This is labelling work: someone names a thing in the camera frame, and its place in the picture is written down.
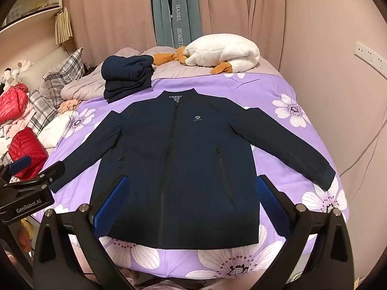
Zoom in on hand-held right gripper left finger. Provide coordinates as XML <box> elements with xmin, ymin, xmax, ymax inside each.
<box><xmin>33</xmin><ymin>175</ymin><xmax>134</xmax><ymax>290</ymax></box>

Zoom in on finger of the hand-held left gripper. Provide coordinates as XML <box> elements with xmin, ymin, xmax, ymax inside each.
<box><xmin>0</xmin><ymin>155</ymin><xmax>32</xmax><ymax>185</ymax></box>
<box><xmin>38</xmin><ymin>161</ymin><xmax>66</xmax><ymax>188</ymax></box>

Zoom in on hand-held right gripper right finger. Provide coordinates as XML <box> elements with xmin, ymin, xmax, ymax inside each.
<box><xmin>255</xmin><ymin>174</ymin><xmax>355</xmax><ymax>290</ymax></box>

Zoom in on navy zip jacket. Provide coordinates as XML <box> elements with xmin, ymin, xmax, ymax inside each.
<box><xmin>48</xmin><ymin>88</ymin><xmax>337</xmax><ymax>250</ymax></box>

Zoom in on pink clothes pile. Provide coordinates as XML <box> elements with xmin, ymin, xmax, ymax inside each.
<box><xmin>0</xmin><ymin>98</ymin><xmax>37</xmax><ymax>145</ymax></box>

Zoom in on stack of folded navy clothes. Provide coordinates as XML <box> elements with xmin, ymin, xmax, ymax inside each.
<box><xmin>101</xmin><ymin>54</ymin><xmax>155</xmax><ymax>103</ymax></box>

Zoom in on white quilted cloth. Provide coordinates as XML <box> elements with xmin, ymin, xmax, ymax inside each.
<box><xmin>39</xmin><ymin>110</ymin><xmax>77</xmax><ymax>149</ymax></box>

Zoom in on purple floral bedsheet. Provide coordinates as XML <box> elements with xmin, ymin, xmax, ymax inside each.
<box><xmin>30</xmin><ymin>72</ymin><xmax>348</xmax><ymax>280</ymax></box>

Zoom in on pink floral cloth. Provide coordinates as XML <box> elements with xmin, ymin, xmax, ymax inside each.
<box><xmin>58</xmin><ymin>98</ymin><xmax>82</xmax><ymax>114</ymax></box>

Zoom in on small plush toys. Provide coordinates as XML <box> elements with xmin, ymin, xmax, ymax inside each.
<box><xmin>0</xmin><ymin>60</ymin><xmax>34</xmax><ymax>93</ymax></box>

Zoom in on grey-pink quilt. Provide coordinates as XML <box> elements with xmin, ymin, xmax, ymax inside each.
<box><xmin>60</xmin><ymin>46</ymin><xmax>280</xmax><ymax>101</ymax></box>

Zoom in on grey plaid pillow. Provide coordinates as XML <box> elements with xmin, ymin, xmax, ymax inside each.
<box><xmin>29</xmin><ymin>48</ymin><xmax>86</xmax><ymax>133</ymax></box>

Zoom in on white pillow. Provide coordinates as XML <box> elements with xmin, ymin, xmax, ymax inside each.
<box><xmin>16</xmin><ymin>48</ymin><xmax>71</xmax><ymax>89</ymax></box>

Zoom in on striped hanging cloth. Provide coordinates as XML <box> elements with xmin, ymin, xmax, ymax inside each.
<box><xmin>54</xmin><ymin>8</ymin><xmax>74</xmax><ymax>45</ymax></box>

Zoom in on white goose plush toy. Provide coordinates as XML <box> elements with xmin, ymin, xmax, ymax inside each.
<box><xmin>153</xmin><ymin>33</ymin><xmax>261</xmax><ymax>74</ymax></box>

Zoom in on pink curtain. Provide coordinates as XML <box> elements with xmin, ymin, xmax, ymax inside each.
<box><xmin>60</xmin><ymin>0</ymin><xmax>289</xmax><ymax>70</ymax></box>

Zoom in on white wall socket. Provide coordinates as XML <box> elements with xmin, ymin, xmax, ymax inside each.
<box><xmin>354</xmin><ymin>41</ymin><xmax>387</xmax><ymax>76</ymax></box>

